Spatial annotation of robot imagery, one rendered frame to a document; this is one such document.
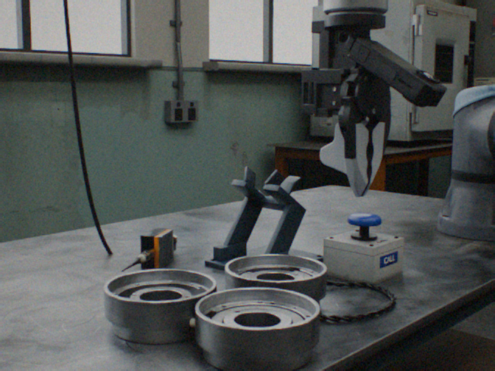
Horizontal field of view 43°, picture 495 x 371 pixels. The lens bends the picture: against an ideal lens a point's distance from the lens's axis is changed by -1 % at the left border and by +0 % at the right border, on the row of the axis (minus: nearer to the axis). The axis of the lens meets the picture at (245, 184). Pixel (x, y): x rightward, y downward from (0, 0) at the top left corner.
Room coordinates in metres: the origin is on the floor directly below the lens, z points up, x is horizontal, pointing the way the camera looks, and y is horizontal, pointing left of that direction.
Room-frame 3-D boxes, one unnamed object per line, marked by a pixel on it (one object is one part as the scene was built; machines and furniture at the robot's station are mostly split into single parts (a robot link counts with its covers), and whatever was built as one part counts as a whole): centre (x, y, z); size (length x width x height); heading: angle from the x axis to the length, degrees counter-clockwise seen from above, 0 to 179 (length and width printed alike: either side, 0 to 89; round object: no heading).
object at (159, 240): (0.79, 0.11, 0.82); 0.05 x 0.02 x 0.04; 166
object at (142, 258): (0.77, 0.12, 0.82); 0.17 x 0.02 x 0.04; 166
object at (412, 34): (3.13, -0.74, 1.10); 0.62 x 0.61 x 0.65; 137
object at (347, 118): (0.74, -0.13, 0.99); 0.05 x 0.02 x 0.09; 137
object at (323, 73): (0.77, -0.12, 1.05); 0.09 x 0.08 x 0.12; 47
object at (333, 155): (0.76, -0.11, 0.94); 0.06 x 0.03 x 0.09; 47
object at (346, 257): (0.75, -0.15, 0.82); 0.08 x 0.07 x 0.05; 137
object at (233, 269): (0.64, -0.03, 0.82); 0.10 x 0.10 x 0.04
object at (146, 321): (0.58, 0.08, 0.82); 0.10 x 0.10 x 0.04
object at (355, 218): (0.75, -0.14, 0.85); 0.04 x 0.04 x 0.05
